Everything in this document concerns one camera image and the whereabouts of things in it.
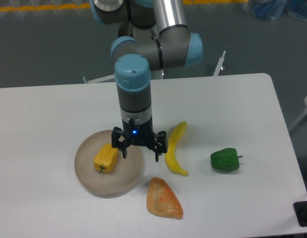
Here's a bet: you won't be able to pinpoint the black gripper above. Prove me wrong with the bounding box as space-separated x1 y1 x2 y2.
111 118 167 162

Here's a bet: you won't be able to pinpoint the yellow bell pepper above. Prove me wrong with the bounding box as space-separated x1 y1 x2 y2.
93 143 118 173

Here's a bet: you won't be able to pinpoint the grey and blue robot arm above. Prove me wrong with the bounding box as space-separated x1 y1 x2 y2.
90 0 204 157

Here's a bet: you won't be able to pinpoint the beige round plate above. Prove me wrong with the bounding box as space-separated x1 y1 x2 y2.
74 130 143 197

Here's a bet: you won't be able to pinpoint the green bell pepper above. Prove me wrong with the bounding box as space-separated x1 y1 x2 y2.
210 148 242 172

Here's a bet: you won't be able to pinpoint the yellow banana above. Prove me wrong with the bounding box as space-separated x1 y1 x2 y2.
165 121 189 177

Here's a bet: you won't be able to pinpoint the orange puff pastry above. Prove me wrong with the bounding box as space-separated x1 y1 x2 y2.
146 177 183 220

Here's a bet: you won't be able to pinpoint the black device at table edge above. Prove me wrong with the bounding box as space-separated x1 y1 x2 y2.
293 201 307 227

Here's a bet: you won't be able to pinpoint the blue plastic bags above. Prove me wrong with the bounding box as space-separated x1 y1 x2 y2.
247 0 307 21

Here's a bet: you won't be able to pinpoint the white metal frame bar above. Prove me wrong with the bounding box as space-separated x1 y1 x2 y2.
213 51 226 76

